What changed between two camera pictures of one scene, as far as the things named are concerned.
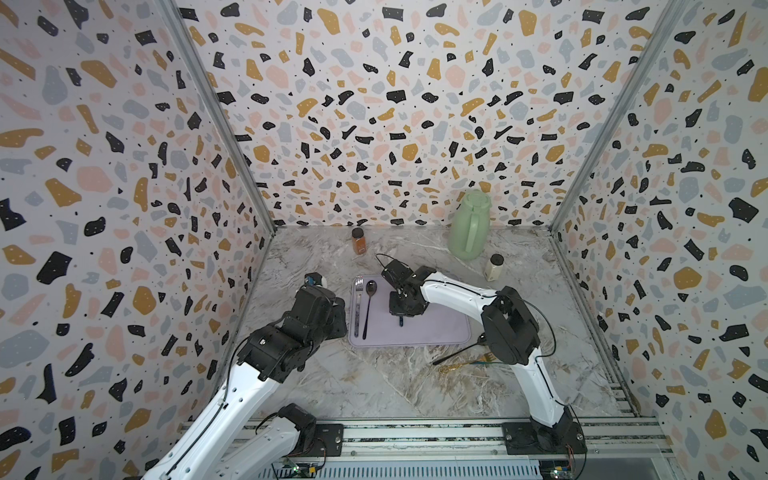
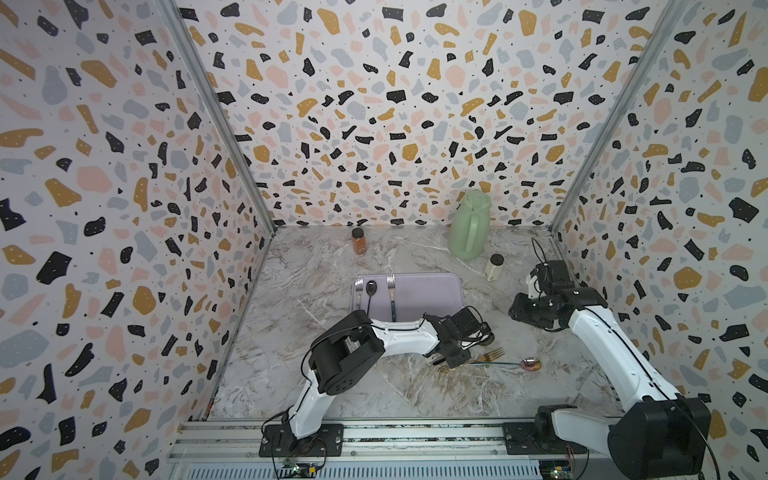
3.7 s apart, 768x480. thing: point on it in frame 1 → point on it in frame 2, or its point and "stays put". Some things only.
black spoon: (371, 287) stays put
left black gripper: (338, 315) → (463, 360)
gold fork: (488, 358) stays put
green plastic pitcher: (469, 225) stays put
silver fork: (359, 288) stays put
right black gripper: (413, 312) → (516, 310)
